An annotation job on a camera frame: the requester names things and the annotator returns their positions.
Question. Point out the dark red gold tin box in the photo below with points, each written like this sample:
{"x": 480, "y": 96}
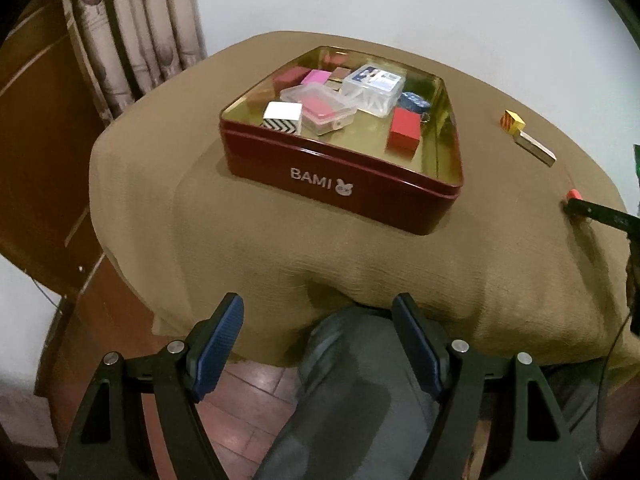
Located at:
{"x": 352, "y": 168}

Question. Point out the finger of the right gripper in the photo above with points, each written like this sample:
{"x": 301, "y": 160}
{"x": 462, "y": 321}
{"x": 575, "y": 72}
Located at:
{"x": 603, "y": 214}

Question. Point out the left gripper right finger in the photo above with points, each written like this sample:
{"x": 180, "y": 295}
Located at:
{"x": 528, "y": 436}

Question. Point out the silver metal rectangular case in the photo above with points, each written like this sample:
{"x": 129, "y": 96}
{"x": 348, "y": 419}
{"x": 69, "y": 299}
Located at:
{"x": 535, "y": 148}

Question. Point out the small red rectangular box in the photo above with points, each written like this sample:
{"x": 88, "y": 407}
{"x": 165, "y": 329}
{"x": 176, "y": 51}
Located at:
{"x": 405, "y": 130}

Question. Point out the yellow striped cube box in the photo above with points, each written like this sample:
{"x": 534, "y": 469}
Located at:
{"x": 512, "y": 123}

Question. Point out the grey trousered leg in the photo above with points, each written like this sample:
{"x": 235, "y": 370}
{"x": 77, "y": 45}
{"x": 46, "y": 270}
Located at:
{"x": 360, "y": 412}

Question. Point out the white zigzag cube box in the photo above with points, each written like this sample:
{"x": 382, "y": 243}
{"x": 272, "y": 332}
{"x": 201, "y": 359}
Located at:
{"x": 284, "y": 117}

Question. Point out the red rounded square case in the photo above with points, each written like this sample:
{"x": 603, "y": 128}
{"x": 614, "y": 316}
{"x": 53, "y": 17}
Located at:
{"x": 573, "y": 194}

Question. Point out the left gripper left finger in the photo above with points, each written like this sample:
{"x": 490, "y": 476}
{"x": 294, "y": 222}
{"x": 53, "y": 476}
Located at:
{"x": 109, "y": 440}

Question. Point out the blue patterned small tin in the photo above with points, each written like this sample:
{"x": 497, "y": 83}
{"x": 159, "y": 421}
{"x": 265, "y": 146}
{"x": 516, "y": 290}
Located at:
{"x": 417, "y": 104}

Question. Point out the beige patterned curtain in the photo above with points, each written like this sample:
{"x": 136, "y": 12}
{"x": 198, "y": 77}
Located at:
{"x": 127, "y": 48}

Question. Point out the clear labelled plastic box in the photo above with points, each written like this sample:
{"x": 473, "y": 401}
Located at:
{"x": 373, "y": 90}

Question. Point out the clear box with pink pad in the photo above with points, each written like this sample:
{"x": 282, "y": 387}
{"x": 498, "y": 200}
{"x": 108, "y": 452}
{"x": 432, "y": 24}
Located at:
{"x": 324, "y": 110}

